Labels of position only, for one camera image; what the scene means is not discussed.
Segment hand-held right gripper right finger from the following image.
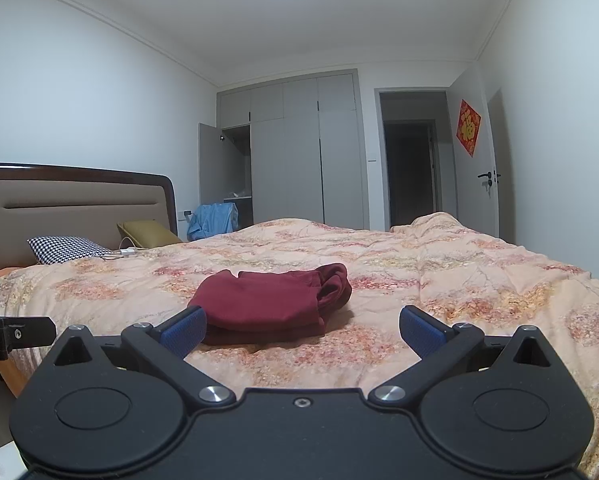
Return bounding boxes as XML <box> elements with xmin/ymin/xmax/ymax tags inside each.
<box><xmin>368</xmin><ymin>305</ymin><xmax>553</xmax><ymax>406</ymax></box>

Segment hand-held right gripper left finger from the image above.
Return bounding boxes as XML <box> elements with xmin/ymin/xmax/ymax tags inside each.
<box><xmin>52</xmin><ymin>305</ymin><xmax>238</xmax><ymax>406</ymax></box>

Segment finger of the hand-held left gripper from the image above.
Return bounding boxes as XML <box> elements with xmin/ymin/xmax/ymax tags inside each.
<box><xmin>0</xmin><ymin>315</ymin><xmax>58</xmax><ymax>352</ymax></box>

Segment dark red long-sleeve shirt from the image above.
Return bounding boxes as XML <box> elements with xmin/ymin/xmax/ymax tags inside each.
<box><xmin>186</xmin><ymin>262</ymin><xmax>354</xmax><ymax>346</ymax></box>

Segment floral peach quilt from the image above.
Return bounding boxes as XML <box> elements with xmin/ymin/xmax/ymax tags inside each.
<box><xmin>0</xmin><ymin>211</ymin><xmax>599</xmax><ymax>480</ymax></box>

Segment orange bed sheet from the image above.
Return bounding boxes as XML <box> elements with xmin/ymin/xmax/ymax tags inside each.
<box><xmin>0</xmin><ymin>267</ymin><xmax>36</xmax><ymax>397</ymax></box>

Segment houndstooth pillow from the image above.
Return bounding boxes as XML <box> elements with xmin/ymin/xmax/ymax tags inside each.
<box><xmin>28</xmin><ymin>236</ymin><xmax>115</xmax><ymax>265</ymax></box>

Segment olive green pillow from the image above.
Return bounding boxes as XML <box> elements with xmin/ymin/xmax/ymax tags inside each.
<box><xmin>116</xmin><ymin>219</ymin><xmax>183</xmax><ymax>250</ymax></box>

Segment blue garment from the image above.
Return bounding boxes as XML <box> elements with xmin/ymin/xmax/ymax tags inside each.
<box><xmin>186</xmin><ymin>202</ymin><xmax>239</xmax><ymax>241</ymax></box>

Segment white room door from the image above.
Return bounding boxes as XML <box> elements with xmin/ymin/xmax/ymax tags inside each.
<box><xmin>448</xmin><ymin>67</ymin><xmax>503</xmax><ymax>239</ymax></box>

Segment padded wooden bed headboard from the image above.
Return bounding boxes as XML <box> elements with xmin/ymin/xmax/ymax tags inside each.
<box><xmin>0</xmin><ymin>162</ymin><xmax>178</xmax><ymax>279</ymax></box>

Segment open grey wardrobe door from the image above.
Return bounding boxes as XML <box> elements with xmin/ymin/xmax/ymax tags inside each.
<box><xmin>198</xmin><ymin>122</ymin><xmax>225</xmax><ymax>212</ymax></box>

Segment grey built-in wardrobe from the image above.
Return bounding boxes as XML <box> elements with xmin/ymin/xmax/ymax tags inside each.
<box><xmin>198</xmin><ymin>68</ymin><xmax>371</xmax><ymax>234</ymax></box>

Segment red diamond door decoration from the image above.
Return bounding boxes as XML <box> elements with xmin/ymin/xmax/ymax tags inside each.
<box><xmin>456</xmin><ymin>99</ymin><xmax>482</xmax><ymax>158</ymax></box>

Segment white charger with cable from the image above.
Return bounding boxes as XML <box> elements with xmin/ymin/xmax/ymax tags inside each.
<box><xmin>103</xmin><ymin>245</ymin><xmax>143</xmax><ymax>261</ymax></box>

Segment grey door frame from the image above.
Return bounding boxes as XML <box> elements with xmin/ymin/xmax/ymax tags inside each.
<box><xmin>374</xmin><ymin>87</ymin><xmax>453</xmax><ymax>234</ymax></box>

